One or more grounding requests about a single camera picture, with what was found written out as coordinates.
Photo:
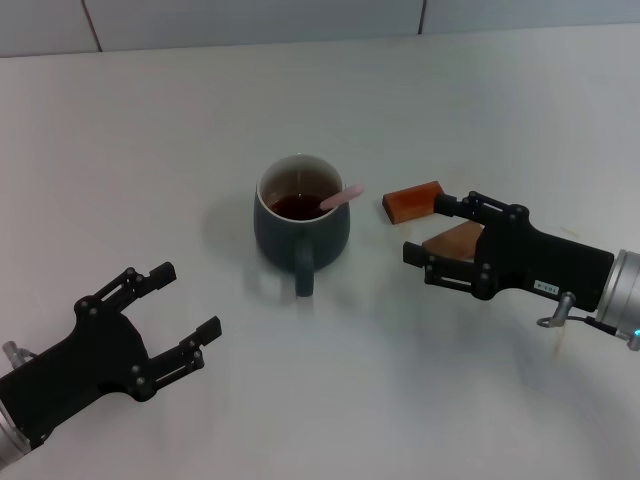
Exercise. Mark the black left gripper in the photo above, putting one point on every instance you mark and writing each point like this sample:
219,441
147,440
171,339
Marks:
90,360

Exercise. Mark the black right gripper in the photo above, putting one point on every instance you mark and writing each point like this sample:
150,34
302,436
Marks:
550,260

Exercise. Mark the dark grey ceramic cup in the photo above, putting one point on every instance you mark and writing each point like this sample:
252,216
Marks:
285,245

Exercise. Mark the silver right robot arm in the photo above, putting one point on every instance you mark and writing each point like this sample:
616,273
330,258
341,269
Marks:
625,290

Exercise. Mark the light arched wooden block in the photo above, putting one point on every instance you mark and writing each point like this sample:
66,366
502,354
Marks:
455,240

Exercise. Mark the reddish flat wooden block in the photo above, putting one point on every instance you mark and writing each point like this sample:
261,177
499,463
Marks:
405,205

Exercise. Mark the dark brown tea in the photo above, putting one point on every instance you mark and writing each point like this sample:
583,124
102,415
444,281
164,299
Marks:
295,207

